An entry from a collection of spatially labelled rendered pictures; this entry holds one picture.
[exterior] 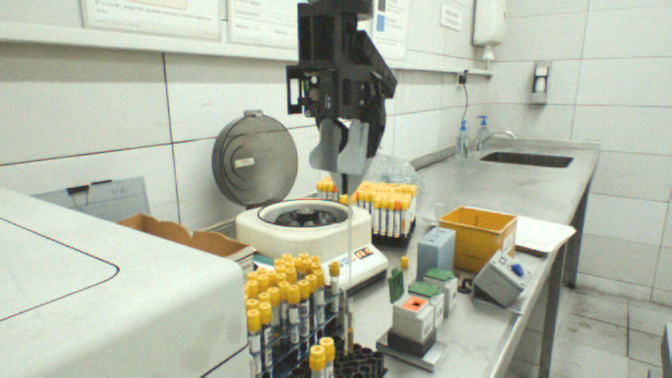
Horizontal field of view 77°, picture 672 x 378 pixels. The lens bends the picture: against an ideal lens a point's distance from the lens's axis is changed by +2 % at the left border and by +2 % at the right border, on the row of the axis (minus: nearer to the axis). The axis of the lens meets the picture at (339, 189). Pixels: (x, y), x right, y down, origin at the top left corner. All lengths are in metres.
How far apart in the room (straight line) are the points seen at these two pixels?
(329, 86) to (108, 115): 0.53
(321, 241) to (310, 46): 0.41
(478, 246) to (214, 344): 0.75
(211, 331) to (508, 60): 2.87
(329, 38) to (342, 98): 0.06
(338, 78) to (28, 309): 0.32
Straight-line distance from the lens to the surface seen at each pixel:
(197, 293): 0.19
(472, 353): 0.69
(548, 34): 2.96
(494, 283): 0.80
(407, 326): 0.63
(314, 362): 0.47
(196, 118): 0.99
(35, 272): 0.23
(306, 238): 0.76
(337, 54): 0.45
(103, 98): 0.88
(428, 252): 0.79
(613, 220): 3.02
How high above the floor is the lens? 1.25
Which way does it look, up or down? 14 degrees down
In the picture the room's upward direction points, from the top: straight up
